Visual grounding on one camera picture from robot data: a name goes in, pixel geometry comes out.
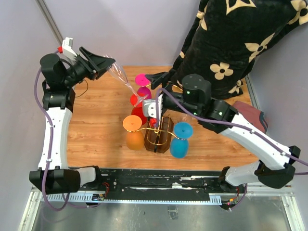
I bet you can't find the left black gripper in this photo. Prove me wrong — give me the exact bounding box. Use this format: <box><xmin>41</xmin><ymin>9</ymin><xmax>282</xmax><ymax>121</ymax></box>
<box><xmin>63</xmin><ymin>47</ymin><xmax>115</xmax><ymax>87</ymax></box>

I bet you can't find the clear wine glass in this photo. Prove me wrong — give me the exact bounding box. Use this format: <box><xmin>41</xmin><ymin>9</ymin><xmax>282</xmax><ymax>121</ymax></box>
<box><xmin>107</xmin><ymin>62</ymin><xmax>149</xmax><ymax>107</ymax></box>
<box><xmin>179</xmin><ymin>115</ymin><xmax>193</xmax><ymax>124</ymax></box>

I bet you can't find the clear wine glass front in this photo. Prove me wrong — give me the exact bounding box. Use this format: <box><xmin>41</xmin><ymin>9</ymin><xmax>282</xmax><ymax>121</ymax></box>
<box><xmin>179</xmin><ymin>115</ymin><xmax>193</xmax><ymax>124</ymax></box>

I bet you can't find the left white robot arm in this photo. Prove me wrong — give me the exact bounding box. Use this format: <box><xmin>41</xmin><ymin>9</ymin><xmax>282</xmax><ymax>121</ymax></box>
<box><xmin>29</xmin><ymin>47</ymin><xmax>115</xmax><ymax>194</ymax></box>

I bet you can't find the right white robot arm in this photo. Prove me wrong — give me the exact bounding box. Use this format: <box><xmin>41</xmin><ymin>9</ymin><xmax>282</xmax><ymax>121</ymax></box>
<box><xmin>142</xmin><ymin>72</ymin><xmax>301</xmax><ymax>193</ymax></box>

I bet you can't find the pink wine glass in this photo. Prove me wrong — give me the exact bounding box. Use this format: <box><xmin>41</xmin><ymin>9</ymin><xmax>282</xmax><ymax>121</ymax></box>
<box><xmin>135</xmin><ymin>73</ymin><xmax>152</xmax><ymax>99</ymax></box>

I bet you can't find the red wine glass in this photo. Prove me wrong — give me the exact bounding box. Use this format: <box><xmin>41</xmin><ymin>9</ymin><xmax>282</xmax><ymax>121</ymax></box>
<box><xmin>130</xmin><ymin>94</ymin><xmax>147</xmax><ymax>125</ymax></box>

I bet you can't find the orange wine glass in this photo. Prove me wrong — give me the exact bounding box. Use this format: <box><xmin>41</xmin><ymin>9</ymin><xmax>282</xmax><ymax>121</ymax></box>
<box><xmin>123</xmin><ymin>115</ymin><xmax>144</xmax><ymax>151</ymax></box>

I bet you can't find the blue wine glass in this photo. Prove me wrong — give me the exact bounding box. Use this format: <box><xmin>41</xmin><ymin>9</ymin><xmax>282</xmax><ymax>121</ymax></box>
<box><xmin>169</xmin><ymin>122</ymin><xmax>193</xmax><ymax>158</ymax></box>

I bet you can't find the black floral blanket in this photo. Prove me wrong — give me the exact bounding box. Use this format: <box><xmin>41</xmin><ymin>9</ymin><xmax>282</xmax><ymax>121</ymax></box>
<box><xmin>170</xmin><ymin>0</ymin><xmax>308</xmax><ymax>99</ymax></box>

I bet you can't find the printed cloth bag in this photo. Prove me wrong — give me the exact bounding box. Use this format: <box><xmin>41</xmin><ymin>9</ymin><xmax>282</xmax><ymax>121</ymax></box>
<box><xmin>232</xmin><ymin>101</ymin><xmax>268</xmax><ymax>134</ymax></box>

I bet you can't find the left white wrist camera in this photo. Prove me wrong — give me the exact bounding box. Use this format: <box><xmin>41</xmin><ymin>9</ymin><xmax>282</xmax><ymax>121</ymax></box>
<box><xmin>57</xmin><ymin>37</ymin><xmax>77</xmax><ymax>62</ymax></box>

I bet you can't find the gold wire glass rack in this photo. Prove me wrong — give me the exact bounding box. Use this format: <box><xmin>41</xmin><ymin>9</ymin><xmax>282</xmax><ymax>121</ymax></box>
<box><xmin>140</xmin><ymin>116</ymin><xmax>177</xmax><ymax>153</ymax></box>

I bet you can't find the aluminium corner post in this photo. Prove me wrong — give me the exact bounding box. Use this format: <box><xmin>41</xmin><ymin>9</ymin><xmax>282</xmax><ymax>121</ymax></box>
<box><xmin>35</xmin><ymin>0</ymin><xmax>64</xmax><ymax>45</ymax></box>

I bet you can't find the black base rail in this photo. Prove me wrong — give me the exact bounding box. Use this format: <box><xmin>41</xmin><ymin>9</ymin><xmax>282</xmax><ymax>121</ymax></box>
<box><xmin>79</xmin><ymin>168</ymin><xmax>244</xmax><ymax>204</ymax></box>

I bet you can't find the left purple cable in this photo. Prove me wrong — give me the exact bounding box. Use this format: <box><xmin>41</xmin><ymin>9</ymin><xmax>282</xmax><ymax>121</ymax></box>
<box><xmin>35</xmin><ymin>50</ymin><xmax>102</xmax><ymax>212</ymax></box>

